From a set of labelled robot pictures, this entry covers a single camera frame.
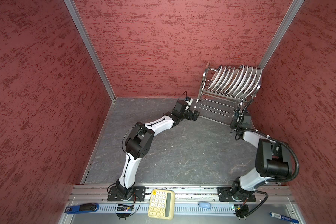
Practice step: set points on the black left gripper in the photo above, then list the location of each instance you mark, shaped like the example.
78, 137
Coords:
195, 115

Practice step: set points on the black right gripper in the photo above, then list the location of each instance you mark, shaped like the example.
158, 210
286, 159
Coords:
232, 125

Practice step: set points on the stainless steel dish rack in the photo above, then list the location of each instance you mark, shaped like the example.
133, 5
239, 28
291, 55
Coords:
220, 103

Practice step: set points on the green rimmed white plate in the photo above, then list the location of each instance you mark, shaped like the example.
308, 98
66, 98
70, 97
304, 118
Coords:
215, 77

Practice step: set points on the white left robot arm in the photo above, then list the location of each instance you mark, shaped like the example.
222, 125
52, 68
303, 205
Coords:
138, 142

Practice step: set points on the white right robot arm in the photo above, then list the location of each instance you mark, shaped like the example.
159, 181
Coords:
272, 162

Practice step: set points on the right circuit board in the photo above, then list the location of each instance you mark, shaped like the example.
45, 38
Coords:
237, 207

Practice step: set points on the circuit board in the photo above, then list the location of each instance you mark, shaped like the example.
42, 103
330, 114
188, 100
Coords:
125, 208
237, 207

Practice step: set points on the yellow calculator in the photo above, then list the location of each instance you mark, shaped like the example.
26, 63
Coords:
161, 204

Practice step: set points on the blue white marker pen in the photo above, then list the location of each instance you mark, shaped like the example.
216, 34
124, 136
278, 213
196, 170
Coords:
284, 218

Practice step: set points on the left circuit board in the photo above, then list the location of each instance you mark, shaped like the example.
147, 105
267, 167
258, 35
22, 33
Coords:
125, 208

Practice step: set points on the blue stapler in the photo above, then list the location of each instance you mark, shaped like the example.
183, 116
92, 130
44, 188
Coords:
83, 208

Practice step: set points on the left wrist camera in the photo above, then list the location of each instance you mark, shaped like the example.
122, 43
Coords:
188, 101

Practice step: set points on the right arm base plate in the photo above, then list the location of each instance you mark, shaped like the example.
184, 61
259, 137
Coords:
228, 194

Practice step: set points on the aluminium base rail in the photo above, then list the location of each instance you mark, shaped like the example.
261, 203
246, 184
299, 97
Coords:
189, 199

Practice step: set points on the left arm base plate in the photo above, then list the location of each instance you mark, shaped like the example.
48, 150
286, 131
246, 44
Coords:
117, 194

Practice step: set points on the aluminium corner post right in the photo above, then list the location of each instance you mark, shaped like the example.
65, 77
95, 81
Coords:
282, 29

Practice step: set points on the aluminium corner post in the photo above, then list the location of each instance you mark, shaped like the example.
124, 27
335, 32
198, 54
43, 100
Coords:
73, 11
282, 29

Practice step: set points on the aluminium corner post left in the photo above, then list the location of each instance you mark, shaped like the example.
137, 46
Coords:
73, 11

